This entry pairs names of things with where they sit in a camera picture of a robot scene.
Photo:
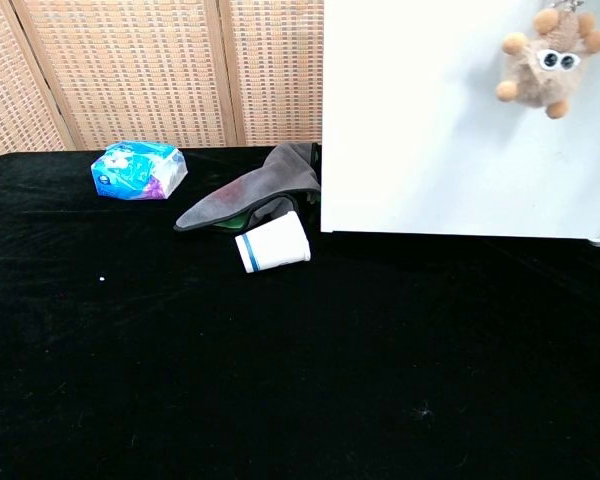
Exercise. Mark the white paper cup blue stripes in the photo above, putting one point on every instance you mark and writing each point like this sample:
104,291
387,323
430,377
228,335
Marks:
274,243

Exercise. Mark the grey cloth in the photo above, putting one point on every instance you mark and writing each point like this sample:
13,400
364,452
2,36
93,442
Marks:
260,187

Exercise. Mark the green object under cloth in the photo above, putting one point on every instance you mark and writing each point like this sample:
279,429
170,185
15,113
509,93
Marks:
230,223

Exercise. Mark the black table cloth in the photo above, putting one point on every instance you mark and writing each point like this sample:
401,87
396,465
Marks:
260,360

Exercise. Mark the white board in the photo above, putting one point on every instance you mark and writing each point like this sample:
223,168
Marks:
430,150

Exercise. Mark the blue tissue pack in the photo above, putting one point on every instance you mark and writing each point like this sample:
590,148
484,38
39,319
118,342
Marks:
139,170

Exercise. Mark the woven folding screen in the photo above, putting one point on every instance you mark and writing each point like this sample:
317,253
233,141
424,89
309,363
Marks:
145,70

